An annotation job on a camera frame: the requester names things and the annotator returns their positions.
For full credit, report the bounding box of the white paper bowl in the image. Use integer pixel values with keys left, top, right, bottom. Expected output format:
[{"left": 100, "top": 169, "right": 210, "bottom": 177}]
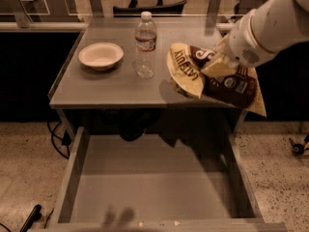
[{"left": 78, "top": 43, "right": 124, "bottom": 71}]

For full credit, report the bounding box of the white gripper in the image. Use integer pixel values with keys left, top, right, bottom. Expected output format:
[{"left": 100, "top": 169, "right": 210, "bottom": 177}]
[{"left": 201, "top": 10, "right": 276, "bottom": 77}]

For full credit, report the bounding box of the brown chip bag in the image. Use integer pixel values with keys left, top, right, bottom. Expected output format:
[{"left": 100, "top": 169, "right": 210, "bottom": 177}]
[{"left": 166, "top": 43, "right": 267, "bottom": 117}]

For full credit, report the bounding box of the black handle bar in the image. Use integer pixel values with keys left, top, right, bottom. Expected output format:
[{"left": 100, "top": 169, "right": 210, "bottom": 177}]
[{"left": 19, "top": 204, "right": 42, "bottom": 232}]

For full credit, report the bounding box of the white horizontal rail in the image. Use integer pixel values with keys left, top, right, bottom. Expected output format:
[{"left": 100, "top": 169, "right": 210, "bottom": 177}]
[{"left": 0, "top": 21, "right": 236, "bottom": 34}]

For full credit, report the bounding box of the grey counter cabinet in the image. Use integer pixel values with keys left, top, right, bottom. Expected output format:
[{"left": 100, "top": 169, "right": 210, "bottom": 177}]
[{"left": 47, "top": 16, "right": 261, "bottom": 137}]

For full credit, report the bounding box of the grey open top drawer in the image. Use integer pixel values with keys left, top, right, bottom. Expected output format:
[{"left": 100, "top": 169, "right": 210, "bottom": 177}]
[{"left": 31, "top": 129, "right": 287, "bottom": 232}]

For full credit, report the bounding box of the clear plastic water bottle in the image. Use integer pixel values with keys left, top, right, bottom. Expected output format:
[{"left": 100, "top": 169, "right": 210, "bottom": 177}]
[{"left": 133, "top": 12, "right": 157, "bottom": 78}]

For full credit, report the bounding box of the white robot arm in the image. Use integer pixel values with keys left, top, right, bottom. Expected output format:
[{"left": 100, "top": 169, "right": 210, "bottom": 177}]
[{"left": 202, "top": 0, "right": 309, "bottom": 77}]

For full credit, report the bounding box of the black power cable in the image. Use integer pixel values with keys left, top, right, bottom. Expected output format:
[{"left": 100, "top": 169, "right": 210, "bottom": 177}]
[{"left": 46, "top": 121, "right": 71, "bottom": 160}]

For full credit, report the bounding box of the black caster wheel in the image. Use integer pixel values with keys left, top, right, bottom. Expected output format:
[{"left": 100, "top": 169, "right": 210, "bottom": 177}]
[{"left": 289, "top": 138, "right": 309, "bottom": 156}]

